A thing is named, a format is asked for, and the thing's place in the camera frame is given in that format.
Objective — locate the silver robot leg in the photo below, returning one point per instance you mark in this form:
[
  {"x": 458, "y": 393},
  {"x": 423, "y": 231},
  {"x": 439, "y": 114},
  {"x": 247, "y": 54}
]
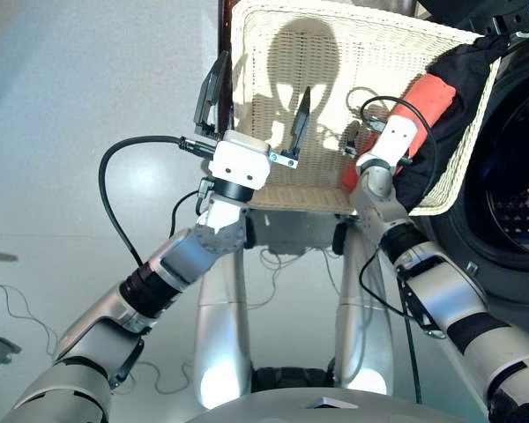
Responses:
[
  {"x": 222, "y": 330},
  {"x": 361, "y": 335}
]

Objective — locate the coral red cloth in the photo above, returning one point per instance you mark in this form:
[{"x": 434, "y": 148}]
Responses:
[{"x": 432, "y": 94}]

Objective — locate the silver robot torso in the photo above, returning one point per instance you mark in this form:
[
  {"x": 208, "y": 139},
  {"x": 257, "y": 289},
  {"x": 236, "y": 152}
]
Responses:
[{"x": 269, "y": 410}]

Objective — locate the pale woven basket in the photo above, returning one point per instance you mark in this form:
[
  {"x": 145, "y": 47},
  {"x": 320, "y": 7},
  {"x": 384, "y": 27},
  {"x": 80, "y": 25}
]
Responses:
[{"x": 335, "y": 66}]

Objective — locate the dark brown wooden stand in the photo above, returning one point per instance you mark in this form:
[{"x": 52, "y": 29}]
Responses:
[{"x": 224, "y": 44}]

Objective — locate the black cloth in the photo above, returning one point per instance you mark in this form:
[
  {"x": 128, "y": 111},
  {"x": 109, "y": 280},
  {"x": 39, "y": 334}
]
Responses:
[{"x": 467, "y": 66}]

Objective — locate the grey washing machine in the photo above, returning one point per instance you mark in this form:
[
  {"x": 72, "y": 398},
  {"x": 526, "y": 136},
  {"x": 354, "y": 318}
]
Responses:
[{"x": 511, "y": 273}]

